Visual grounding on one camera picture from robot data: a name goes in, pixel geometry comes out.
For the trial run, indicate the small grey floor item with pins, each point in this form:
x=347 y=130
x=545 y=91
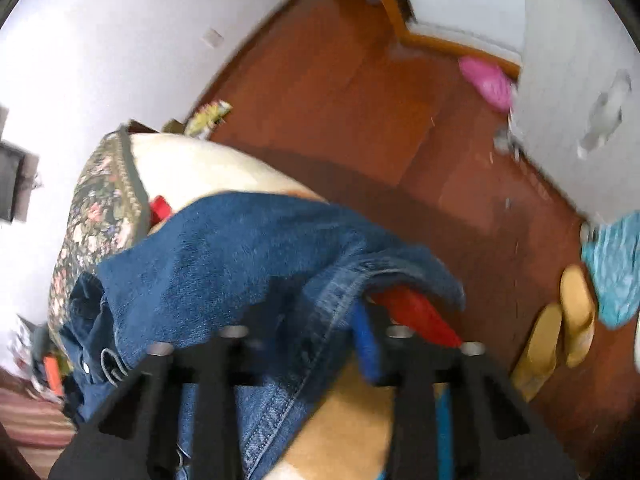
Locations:
x=502 y=142

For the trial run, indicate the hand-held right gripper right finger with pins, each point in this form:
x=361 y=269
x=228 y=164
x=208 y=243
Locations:
x=367 y=350

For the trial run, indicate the yellow green packet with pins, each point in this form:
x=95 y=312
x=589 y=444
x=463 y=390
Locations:
x=207 y=115

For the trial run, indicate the floral blanket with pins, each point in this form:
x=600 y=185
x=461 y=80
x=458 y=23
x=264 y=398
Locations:
x=95 y=210

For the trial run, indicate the blue denim garment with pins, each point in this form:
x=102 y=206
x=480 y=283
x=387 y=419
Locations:
x=225 y=260

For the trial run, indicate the white wardrobe door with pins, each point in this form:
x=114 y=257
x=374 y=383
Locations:
x=565 y=85

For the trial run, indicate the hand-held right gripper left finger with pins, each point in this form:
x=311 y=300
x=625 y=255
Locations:
x=210 y=390

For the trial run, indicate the pile of clothes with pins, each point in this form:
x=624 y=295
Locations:
x=25 y=340

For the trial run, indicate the cream mattress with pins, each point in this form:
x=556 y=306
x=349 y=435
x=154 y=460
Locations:
x=200 y=170

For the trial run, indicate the small black monitor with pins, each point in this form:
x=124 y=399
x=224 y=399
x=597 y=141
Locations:
x=10 y=185

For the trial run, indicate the small red item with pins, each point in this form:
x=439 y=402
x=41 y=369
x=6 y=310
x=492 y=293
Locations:
x=160 y=209

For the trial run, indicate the teal cloth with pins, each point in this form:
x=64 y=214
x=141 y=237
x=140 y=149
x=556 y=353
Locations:
x=617 y=270

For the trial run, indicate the orange box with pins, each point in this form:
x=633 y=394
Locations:
x=52 y=375

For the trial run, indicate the red cloth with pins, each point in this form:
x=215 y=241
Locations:
x=415 y=315

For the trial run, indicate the white wall socket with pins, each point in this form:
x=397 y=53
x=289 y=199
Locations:
x=214 y=37

